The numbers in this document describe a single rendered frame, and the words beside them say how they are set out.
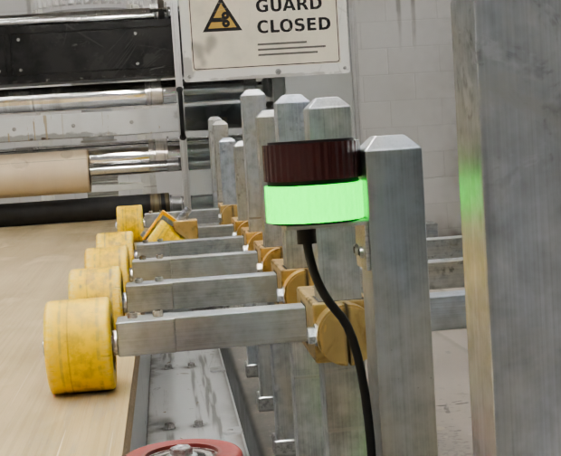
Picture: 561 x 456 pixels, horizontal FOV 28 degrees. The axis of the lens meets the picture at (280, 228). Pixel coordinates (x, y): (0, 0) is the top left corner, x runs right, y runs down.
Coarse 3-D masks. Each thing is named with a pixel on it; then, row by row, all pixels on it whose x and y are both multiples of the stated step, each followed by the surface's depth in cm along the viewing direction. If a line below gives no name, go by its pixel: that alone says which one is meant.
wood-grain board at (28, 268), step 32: (96, 224) 310; (0, 256) 232; (32, 256) 228; (64, 256) 223; (0, 288) 177; (32, 288) 175; (64, 288) 172; (0, 320) 143; (32, 320) 141; (0, 352) 120; (32, 352) 119; (0, 384) 103; (32, 384) 102; (128, 384) 100; (0, 416) 90; (32, 416) 90; (64, 416) 89; (96, 416) 88; (128, 416) 90; (0, 448) 81; (32, 448) 80; (64, 448) 80; (96, 448) 79; (128, 448) 86
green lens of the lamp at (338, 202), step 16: (272, 192) 68; (288, 192) 67; (304, 192) 67; (320, 192) 66; (336, 192) 67; (352, 192) 68; (272, 208) 68; (288, 208) 67; (304, 208) 67; (320, 208) 67; (336, 208) 67; (352, 208) 68
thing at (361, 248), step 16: (272, 144) 68; (272, 224) 69; (288, 224) 68; (304, 224) 67; (320, 224) 68; (336, 224) 68; (352, 224) 68; (304, 240) 69; (368, 240) 68; (368, 256) 68; (320, 288) 70; (336, 304) 70; (352, 336) 70; (352, 352) 70; (368, 400) 70; (368, 416) 70; (368, 432) 70; (368, 448) 70
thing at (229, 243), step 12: (432, 228) 175; (144, 240) 172; (180, 240) 174; (192, 240) 172; (204, 240) 172; (216, 240) 172; (228, 240) 172; (240, 240) 172; (144, 252) 171; (156, 252) 171; (168, 252) 171; (180, 252) 171; (192, 252) 172; (204, 252) 172; (216, 252) 172
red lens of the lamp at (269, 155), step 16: (288, 144) 67; (304, 144) 66; (320, 144) 66; (336, 144) 67; (352, 144) 68; (272, 160) 67; (288, 160) 67; (304, 160) 66; (320, 160) 66; (336, 160) 67; (352, 160) 68; (272, 176) 68; (288, 176) 67; (304, 176) 66; (320, 176) 66; (336, 176) 67; (352, 176) 68
